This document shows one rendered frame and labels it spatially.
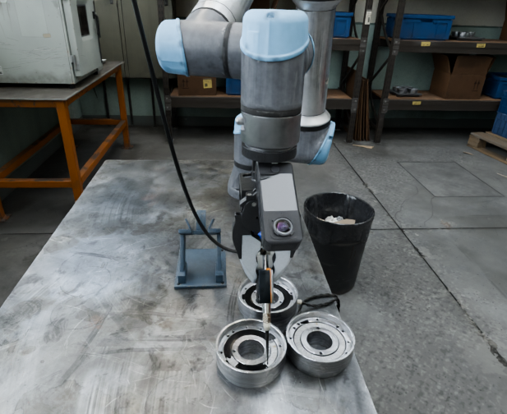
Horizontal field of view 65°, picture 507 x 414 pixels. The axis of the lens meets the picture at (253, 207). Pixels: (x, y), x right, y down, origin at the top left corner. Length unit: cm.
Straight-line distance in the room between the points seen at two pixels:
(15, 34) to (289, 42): 244
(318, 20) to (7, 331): 82
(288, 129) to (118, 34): 395
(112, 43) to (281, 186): 398
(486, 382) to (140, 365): 150
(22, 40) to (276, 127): 241
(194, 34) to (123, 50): 381
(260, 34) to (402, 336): 166
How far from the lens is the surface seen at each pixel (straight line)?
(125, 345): 70
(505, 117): 475
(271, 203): 47
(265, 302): 58
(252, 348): 66
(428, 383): 181
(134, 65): 438
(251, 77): 47
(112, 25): 438
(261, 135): 48
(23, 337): 77
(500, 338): 215
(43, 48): 276
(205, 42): 58
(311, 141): 102
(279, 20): 46
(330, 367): 62
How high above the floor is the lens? 129
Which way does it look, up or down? 27 degrees down
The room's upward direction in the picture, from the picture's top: 2 degrees clockwise
